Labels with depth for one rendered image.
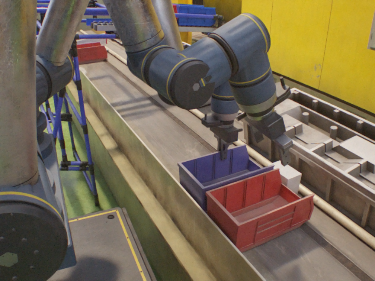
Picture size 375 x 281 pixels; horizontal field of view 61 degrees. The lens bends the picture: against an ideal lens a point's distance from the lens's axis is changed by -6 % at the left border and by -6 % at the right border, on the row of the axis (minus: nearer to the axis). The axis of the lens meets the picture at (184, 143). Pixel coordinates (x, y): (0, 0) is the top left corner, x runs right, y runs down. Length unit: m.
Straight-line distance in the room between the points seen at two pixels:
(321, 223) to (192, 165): 0.53
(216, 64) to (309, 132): 0.90
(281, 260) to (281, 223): 0.12
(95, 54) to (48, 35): 1.97
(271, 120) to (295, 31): 3.80
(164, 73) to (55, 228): 0.36
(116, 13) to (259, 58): 0.33
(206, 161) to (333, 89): 3.11
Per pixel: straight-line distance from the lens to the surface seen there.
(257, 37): 0.76
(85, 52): 3.31
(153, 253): 1.98
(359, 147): 1.41
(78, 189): 2.78
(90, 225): 1.88
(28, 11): 0.52
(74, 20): 1.36
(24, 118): 0.55
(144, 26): 0.79
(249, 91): 0.80
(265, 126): 0.86
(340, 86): 4.21
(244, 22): 0.77
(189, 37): 6.76
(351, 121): 1.63
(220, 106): 1.23
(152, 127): 1.90
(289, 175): 1.36
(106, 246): 1.75
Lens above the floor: 1.58
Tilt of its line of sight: 29 degrees down
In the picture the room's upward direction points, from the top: straight up
